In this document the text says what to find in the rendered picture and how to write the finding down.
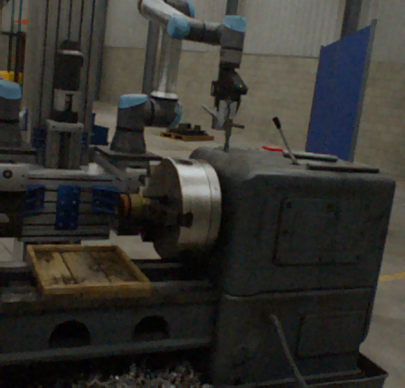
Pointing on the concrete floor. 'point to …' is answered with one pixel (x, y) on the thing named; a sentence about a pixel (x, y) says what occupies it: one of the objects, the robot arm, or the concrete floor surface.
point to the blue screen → (340, 94)
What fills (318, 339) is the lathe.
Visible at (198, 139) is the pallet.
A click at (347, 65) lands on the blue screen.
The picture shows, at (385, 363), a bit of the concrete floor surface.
